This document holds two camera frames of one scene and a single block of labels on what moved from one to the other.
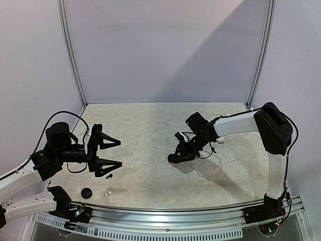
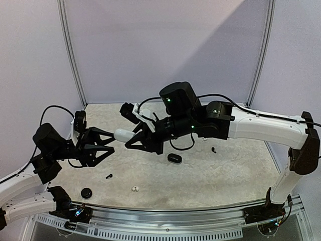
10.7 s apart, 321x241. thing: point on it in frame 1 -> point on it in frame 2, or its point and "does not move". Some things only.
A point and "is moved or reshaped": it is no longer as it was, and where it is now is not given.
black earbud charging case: [173, 158] does not move
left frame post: [70, 52] does not move
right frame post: [265, 53] does not move
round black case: [86, 193] does not move
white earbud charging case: [220, 139] is moved or reshaped
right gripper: [187, 146] -> [149, 135]
